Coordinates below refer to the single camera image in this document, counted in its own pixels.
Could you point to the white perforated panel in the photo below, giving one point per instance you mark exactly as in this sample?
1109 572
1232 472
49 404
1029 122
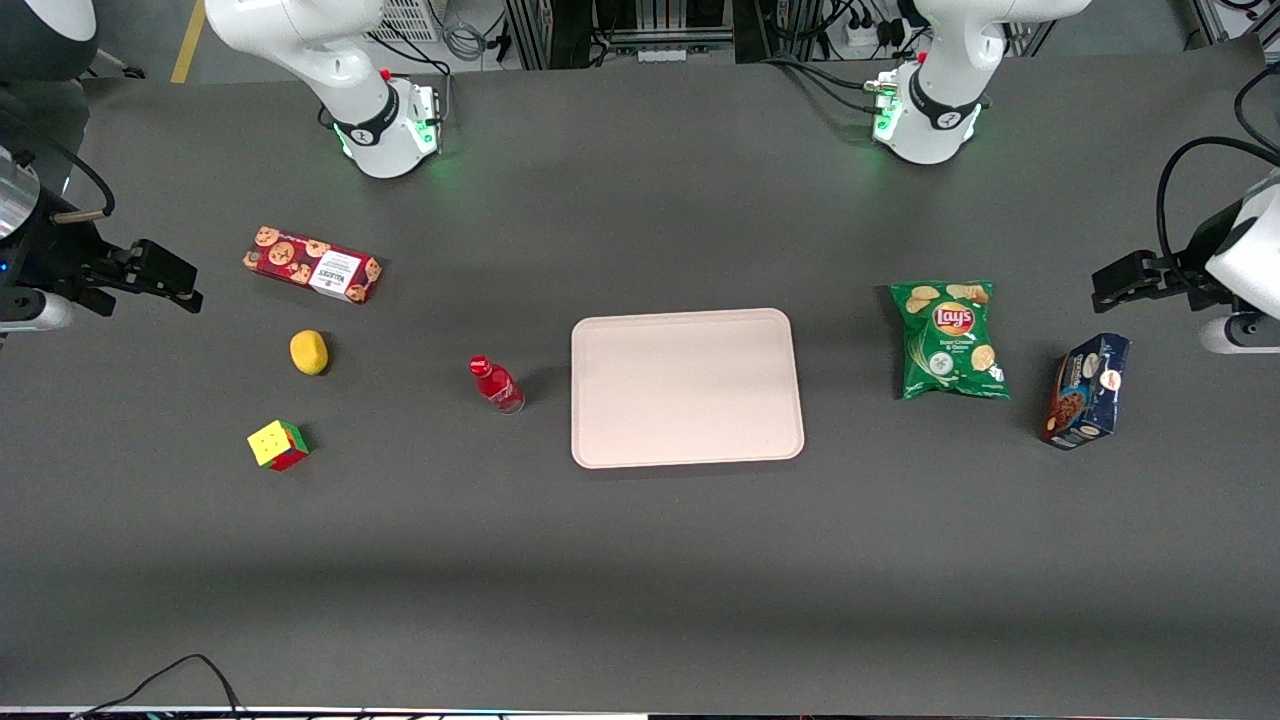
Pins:
410 18

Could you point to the beige plastic tray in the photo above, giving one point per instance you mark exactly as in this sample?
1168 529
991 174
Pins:
686 388

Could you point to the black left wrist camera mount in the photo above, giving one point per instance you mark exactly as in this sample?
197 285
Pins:
1200 258

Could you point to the dark grey table mat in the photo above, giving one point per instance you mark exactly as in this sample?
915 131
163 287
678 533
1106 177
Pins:
640 580

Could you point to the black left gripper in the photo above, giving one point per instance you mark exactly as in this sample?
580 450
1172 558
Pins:
1186 274

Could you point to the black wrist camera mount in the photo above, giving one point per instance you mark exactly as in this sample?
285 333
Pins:
50 262
1200 258

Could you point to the green Lay's chips bag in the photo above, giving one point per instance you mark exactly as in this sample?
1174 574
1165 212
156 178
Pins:
948 340

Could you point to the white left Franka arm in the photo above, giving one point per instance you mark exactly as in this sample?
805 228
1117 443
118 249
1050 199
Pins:
935 112

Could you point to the blue chocolate cookie box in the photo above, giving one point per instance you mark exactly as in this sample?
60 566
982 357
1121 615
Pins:
1085 392

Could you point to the colourful Rubik's cube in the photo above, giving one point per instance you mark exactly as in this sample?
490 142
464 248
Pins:
277 445

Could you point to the red Walkers cookie box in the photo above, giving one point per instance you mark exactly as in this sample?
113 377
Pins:
312 264

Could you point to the grey metal frame bar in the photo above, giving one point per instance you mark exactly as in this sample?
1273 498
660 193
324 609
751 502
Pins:
120 66

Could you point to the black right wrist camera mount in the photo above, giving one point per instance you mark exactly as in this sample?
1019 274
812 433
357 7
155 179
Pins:
50 262

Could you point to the white power strip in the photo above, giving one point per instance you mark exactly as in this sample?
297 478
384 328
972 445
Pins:
868 32

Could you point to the yellow lemon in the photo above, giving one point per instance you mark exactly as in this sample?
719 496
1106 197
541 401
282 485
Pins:
309 352

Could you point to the red coke bottle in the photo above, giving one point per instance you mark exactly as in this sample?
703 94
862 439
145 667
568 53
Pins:
496 384

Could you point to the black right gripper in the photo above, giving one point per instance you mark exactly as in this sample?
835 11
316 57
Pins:
52 257

